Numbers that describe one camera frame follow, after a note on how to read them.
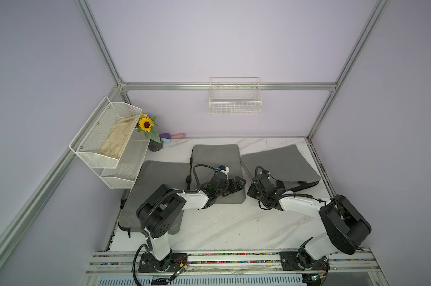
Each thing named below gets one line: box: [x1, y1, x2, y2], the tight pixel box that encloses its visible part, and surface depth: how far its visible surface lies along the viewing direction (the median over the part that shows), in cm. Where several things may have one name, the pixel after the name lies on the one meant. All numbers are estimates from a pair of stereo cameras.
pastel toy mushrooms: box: [159, 132, 186, 143], surface depth 121 cm
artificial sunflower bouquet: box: [138, 113, 162, 143], surface depth 97 cm
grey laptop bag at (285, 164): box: [240, 144, 321, 192], surface depth 109 cm
